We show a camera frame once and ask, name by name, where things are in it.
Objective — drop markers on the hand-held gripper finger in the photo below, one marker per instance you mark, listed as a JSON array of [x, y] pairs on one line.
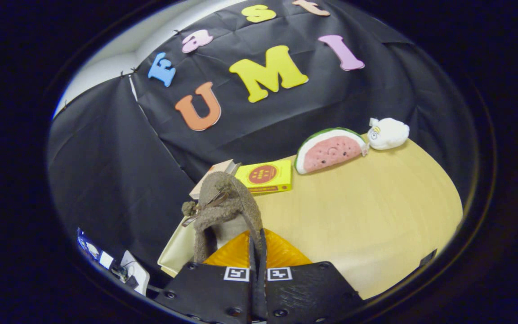
[[253, 297], [263, 297]]

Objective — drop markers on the cream storage box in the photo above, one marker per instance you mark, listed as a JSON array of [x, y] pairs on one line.
[[176, 252]]

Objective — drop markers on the brown suede shoe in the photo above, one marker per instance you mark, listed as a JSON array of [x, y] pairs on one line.
[[236, 198]]

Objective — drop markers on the yellow book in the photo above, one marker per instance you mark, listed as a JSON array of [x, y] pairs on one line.
[[263, 177]]

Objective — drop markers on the watermelon slice plush toy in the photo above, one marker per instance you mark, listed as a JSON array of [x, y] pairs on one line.
[[331, 150]]

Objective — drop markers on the blue printed packet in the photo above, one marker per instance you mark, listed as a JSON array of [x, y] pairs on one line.
[[89, 247]]

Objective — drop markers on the white plush toy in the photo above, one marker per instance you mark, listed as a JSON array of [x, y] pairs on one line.
[[391, 132]]

